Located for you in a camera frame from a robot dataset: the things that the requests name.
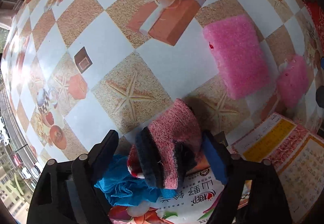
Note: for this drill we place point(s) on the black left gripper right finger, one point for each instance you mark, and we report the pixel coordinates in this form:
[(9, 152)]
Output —
[(252, 191)]

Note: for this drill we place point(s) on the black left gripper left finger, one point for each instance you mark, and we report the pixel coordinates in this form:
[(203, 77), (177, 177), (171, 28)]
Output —
[(65, 192)]

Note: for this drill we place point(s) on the pink knitted sock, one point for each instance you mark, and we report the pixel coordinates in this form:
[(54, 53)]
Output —
[(169, 147)]

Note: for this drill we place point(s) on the pink patterned carton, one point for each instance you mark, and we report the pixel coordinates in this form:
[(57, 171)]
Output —
[(297, 156)]

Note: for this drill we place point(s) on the blue cloth on table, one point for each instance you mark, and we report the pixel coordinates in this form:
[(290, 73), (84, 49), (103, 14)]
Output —
[(122, 189)]

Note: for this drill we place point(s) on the white fruit print box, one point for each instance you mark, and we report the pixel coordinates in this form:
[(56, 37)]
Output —
[(193, 203)]

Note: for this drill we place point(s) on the pink sponge block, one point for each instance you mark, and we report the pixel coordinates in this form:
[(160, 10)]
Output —
[(236, 49)]

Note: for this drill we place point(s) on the checkered vinyl tablecloth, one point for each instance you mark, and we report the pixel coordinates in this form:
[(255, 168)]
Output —
[(73, 70)]

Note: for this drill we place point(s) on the red embroidered cushion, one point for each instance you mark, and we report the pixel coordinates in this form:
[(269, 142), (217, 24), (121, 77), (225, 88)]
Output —
[(317, 15)]

